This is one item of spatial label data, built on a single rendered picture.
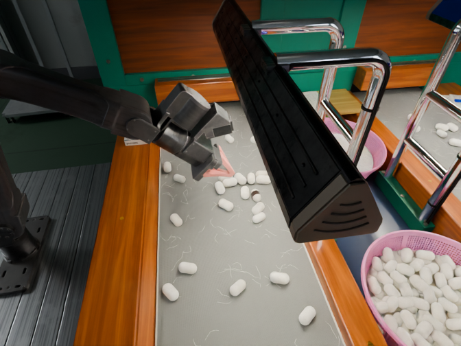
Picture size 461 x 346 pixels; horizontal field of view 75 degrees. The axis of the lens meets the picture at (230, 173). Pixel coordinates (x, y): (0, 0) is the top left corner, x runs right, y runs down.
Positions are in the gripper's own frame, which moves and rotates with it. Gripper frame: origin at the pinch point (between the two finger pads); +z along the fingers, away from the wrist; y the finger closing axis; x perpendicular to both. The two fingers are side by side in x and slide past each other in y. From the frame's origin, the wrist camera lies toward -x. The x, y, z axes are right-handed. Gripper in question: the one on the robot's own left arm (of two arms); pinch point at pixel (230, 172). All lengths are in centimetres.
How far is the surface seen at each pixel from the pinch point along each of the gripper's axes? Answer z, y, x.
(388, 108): 48, 30, -38
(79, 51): -32, 250, 105
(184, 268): -5.9, -19.9, 11.7
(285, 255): 9.8, -19.4, -0.8
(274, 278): 5.6, -24.8, 0.8
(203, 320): -2.9, -29.1, 11.4
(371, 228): -12.8, -36.7, -22.0
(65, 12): -56, 250, 82
